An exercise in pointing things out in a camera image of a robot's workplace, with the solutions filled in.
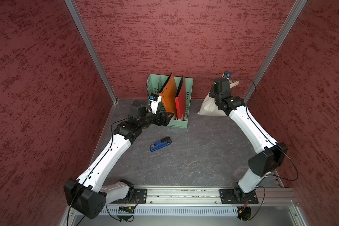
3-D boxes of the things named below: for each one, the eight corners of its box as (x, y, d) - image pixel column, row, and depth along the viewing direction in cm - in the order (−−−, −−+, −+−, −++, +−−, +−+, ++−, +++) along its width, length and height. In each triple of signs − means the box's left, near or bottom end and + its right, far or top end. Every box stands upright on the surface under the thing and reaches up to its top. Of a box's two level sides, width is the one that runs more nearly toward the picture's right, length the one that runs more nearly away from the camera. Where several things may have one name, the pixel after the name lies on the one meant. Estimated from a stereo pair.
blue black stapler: (150, 152, 92) (149, 149, 89) (148, 147, 95) (147, 144, 91) (171, 143, 97) (171, 140, 93) (169, 138, 99) (169, 135, 96)
